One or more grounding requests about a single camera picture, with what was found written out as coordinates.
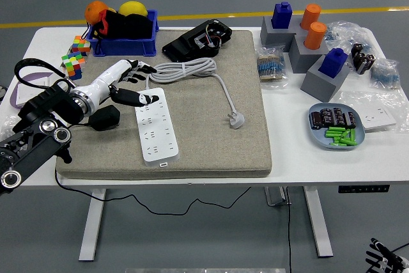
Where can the blue peg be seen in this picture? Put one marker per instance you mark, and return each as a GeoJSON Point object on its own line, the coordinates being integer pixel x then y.
{"type": "Point", "coordinates": [332, 63]}
{"type": "Point", "coordinates": [282, 15]}

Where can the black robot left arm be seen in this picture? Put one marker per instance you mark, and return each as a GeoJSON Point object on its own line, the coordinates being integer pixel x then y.
{"type": "Point", "coordinates": [35, 148]}

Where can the large colourful puzzle cube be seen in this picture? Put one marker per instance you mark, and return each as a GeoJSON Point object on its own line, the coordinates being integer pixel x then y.
{"type": "Point", "coordinates": [73, 63]}

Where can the green cylindrical component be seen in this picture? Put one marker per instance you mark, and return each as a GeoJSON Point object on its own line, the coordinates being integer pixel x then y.
{"type": "Point", "coordinates": [347, 142]}
{"type": "Point", "coordinates": [353, 135]}
{"type": "Point", "coordinates": [345, 134]}
{"type": "Point", "coordinates": [333, 134]}
{"type": "Point", "coordinates": [338, 144]}
{"type": "Point", "coordinates": [337, 129]}

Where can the grey block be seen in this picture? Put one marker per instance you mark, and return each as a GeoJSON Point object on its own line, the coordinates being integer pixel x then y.
{"type": "Point", "coordinates": [319, 89]}
{"type": "Point", "coordinates": [302, 60]}
{"type": "Point", "coordinates": [271, 38]}

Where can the black capacitor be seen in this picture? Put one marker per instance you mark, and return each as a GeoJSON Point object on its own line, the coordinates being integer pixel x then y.
{"type": "Point", "coordinates": [326, 116]}
{"type": "Point", "coordinates": [351, 119]}
{"type": "Point", "coordinates": [316, 119]}
{"type": "Point", "coordinates": [339, 116]}

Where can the black power adapter plug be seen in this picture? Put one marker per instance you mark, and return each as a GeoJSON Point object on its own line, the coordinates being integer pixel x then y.
{"type": "Point", "coordinates": [105, 118]}

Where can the bag of black capacitors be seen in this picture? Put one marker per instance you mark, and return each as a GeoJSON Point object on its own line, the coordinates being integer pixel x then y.
{"type": "Point", "coordinates": [362, 60]}

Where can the small colourful puzzle cube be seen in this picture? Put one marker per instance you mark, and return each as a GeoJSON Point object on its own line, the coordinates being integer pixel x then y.
{"type": "Point", "coordinates": [80, 44]}

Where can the large clear plastic bag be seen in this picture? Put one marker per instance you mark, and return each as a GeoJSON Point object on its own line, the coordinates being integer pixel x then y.
{"type": "Point", "coordinates": [351, 100]}

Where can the grey-brown fabric mat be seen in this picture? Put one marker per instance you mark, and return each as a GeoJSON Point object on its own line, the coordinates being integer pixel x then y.
{"type": "Point", "coordinates": [207, 145]}

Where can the black pouch with red trim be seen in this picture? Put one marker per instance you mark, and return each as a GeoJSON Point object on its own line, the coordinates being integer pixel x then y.
{"type": "Point", "coordinates": [128, 27]}

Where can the blue plastic bin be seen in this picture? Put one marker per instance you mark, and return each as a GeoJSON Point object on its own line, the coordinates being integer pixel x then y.
{"type": "Point", "coordinates": [128, 47]}

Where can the yellow citrus fruit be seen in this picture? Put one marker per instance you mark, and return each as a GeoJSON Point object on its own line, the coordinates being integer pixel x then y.
{"type": "Point", "coordinates": [132, 7]}

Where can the white power strip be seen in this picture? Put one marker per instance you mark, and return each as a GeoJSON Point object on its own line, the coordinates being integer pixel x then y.
{"type": "Point", "coordinates": [156, 135]}

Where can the white table leg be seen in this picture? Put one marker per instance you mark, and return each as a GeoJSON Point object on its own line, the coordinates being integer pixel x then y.
{"type": "Point", "coordinates": [91, 228]}
{"type": "Point", "coordinates": [318, 222]}

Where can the crumpled clear plastic bag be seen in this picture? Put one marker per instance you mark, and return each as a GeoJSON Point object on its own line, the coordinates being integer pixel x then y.
{"type": "Point", "coordinates": [345, 34]}

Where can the orange cylinder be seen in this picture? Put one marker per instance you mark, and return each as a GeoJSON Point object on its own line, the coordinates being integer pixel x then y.
{"type": "Point", "coordinates": [310, 15]}
{"type": "Point", "coordinates": [314, 36]}

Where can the clear bag of striped resistors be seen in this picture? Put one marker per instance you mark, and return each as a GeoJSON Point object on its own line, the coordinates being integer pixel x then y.
{"type": "Point", "coordinates": [271, 68]}

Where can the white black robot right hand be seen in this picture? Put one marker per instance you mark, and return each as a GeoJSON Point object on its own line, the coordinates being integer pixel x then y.
{"type": "Point", "coordinates": [383, 258]}

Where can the purple plate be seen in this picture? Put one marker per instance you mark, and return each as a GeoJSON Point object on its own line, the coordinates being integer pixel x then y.
{"type": "Point", "coordinates": [12, 102]}

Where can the light blue plate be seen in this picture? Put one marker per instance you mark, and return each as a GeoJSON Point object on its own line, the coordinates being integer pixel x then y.
{"type": "Point", "coordinates": [319, 140]}

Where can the clear bag of blue resistors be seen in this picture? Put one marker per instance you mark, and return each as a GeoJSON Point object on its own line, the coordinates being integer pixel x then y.
{"type": "Point", "coordinates": [385, 76]}

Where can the orange fruit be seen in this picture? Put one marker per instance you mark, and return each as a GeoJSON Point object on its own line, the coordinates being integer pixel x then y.
{"type": "Point", "coordinates": [94, 11]}

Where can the black table control panel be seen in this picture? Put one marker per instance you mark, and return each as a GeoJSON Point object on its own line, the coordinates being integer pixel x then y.
{"type": "Point", "coordinates": [364, 189]}

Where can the metal bracket under table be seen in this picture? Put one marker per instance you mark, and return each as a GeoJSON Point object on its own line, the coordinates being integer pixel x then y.
{"type": "Point", "coordinates": [274, 196]}

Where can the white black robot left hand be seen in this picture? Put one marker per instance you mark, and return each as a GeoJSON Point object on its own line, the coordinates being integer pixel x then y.
{"type": "Point", "coordinates": [105, 78]}

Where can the white wall socket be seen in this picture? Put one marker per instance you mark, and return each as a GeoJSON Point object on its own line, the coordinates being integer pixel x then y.
{"type": "Point", "coordinates": [377, 119]}

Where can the white wall switch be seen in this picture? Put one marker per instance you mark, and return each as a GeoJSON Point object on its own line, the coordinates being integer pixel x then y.
{"type": "Point", "coordinates": [28, 92]}

